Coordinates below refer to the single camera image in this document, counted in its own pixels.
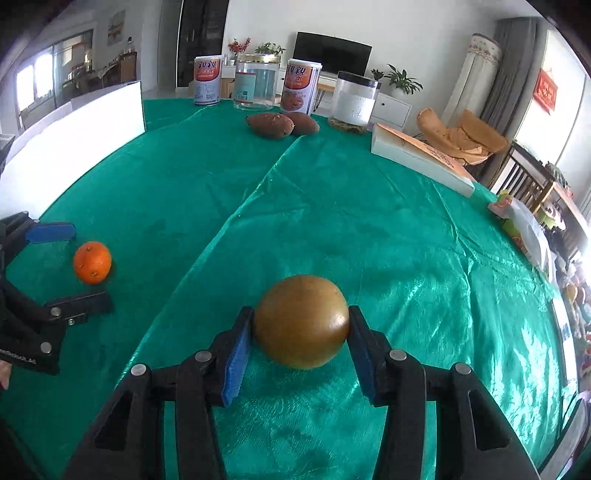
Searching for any red wall hanging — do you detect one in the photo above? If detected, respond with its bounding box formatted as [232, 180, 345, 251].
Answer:
[533, 69, 559, 114]

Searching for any orange tangerine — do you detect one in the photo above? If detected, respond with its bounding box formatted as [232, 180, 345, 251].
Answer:
[73, 241, 113, 285]

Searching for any green snack packet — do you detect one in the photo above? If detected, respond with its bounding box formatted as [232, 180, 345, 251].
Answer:
[488, 189, 555, 273]

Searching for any wooden side table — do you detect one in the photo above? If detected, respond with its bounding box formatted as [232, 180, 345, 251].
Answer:
[549, 182, 591, 241]

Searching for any clear plastic jar black lid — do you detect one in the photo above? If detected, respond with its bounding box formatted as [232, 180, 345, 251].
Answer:
[329, 71, 382, 134]

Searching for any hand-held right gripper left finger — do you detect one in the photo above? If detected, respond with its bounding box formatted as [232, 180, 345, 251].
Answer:
[62, 305, 256, 480]

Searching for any dark display cabinet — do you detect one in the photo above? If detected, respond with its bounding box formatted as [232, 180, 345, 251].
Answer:
[178, 0, 230, 86]

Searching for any large sweet potato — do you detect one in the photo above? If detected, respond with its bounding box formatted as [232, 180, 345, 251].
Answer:
[246, 112, 295, 139]

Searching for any green-brown round fruit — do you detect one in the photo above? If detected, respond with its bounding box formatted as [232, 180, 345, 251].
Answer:
[253, 274, 351, 370]

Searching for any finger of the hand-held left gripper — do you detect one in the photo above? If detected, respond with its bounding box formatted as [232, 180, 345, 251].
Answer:
[44, 291, 114, 326]
[0, 211, 77, 271]

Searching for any white foam board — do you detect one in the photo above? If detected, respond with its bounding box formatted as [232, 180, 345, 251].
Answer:
[0, 80, 145, 195]

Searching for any clear glass jar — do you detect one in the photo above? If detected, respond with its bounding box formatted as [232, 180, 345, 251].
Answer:
[233, 54, 281, 112]

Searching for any orange-pictured can with red label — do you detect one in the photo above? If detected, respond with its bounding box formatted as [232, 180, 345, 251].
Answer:
[281, 59, 321, 116]

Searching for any white flat box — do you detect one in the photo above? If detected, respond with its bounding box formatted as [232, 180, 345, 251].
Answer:
[370, 123, 476, 198]

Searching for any black television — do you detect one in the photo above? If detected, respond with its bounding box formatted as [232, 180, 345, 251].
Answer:
[293, 31, 373, 75]

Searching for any orange lounge chair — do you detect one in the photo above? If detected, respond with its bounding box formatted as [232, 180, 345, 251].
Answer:
[417, 108, 509, 167]

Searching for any white covered standing air conditioner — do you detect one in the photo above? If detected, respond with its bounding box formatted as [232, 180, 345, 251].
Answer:
[442, 33, 503, 127]

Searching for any green potted plant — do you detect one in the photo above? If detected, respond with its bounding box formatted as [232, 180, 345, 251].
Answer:
[372, 65, 423, 95]

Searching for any small sweet potato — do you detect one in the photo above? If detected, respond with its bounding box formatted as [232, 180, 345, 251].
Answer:
[288, 112, 320, 136]

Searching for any framed wall picture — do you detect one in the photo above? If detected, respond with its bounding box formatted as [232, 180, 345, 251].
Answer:
[107, 10, 126, 44]

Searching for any grey curtain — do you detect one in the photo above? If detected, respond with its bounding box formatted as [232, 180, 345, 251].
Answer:
[480, 17, 539, 130]

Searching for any silver can with red label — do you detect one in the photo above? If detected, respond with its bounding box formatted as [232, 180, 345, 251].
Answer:
[193, 56, 221, 107]

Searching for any dark wooden chair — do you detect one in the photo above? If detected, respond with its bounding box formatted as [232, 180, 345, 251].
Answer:
[489, 143, 555, 213]

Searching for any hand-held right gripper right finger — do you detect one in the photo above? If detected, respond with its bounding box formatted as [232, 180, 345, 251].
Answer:
[347, 305, 541, 480]

